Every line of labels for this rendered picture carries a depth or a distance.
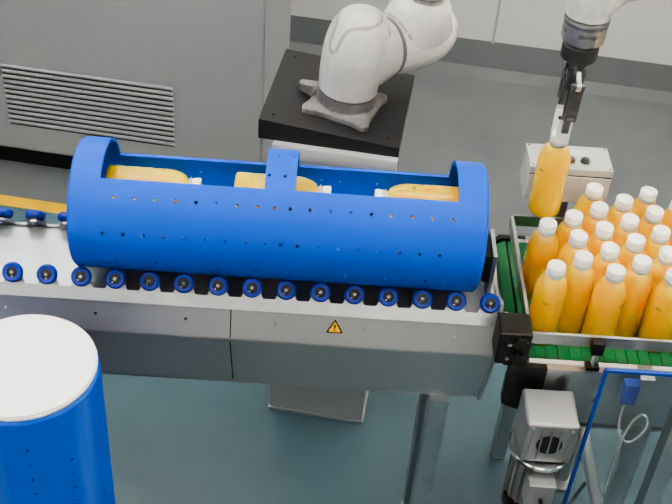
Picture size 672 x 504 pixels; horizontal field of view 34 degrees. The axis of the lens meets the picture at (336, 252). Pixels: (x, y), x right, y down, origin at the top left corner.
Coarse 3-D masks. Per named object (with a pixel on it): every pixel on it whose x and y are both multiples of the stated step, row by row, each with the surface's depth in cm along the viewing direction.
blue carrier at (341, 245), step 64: (128, 192) 224; (192, 192) 224; (256, 192) 225; (320, 192) 225; (128, 256) 229; (192, 256) 228; (256, 256) 228; (320, 256) 227; (384, 256) 227; (448, 256) 227
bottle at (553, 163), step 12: (552, 144) 234; (540, 156) 237; (552, 156) 234; (564, 156) 234; (540, 168) 237; (552, 168) 235; (564, 168) 236; (540, 180) 239; (552, 180) 237; (564, 180) 239; (540, 192) 240; (552, 192) 239; (528, 204) 246; (540, 204) 242; (552, 204) 242; (540, 216) 244; (552, 216) 244
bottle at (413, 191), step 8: (400, 184) 234; (408, 184) 233; (416, 184) 233; (424, 184) 234; (384, 192) 233; (392, 192) 232; (400, 192) 231; (408, 192) 231; (416, 192) 231; (424, 192) 231; (432, 192) 231; (440, 192) 231; (448, 192) 232; (456, 192) 232; (440, 200) 231; (448, 200) 231; (456, 200) 231
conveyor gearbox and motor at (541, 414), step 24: (528, 408) 230; (552, 408) 230; (528, 432) 228; (552, 432) 227; (576, 432) 228; (528, 456) 233; (552, 456) 233; (504, 480) 248; (528, 480) 235; (552, 480) 235
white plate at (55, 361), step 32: (0, 320) 215; (32, 320) 216; (64, 320) 216; (0, 352) 209; (32, 352) 209; (64, 352) 210; (96, 352) 211; (0, 384) 202; (32, 384) 203; (64, 384) 203; (0, 416) 196; (32, 416) 197
